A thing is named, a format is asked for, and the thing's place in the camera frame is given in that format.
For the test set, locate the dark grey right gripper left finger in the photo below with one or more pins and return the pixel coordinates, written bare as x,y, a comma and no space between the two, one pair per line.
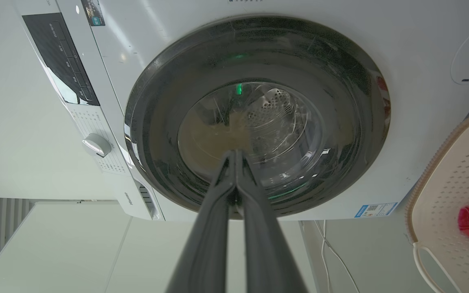
202,244

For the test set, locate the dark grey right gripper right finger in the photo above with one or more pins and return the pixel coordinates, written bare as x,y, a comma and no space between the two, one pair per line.
267,248

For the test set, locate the cream perforated laundry basket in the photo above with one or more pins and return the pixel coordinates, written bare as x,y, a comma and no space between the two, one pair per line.
450,203

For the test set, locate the blue energy label sticker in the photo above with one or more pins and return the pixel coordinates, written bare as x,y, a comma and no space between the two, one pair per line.
375,209

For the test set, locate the silver washer control knob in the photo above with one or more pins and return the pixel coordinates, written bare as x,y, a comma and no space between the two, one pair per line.
96,145

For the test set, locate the round dark glass washer door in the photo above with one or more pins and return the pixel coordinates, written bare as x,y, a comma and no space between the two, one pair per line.
259,101

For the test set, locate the white front-loading washing machine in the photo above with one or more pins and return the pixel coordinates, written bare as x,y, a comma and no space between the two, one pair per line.
381,36

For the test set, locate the dark product sticker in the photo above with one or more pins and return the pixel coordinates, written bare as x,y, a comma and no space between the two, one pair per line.
93,12

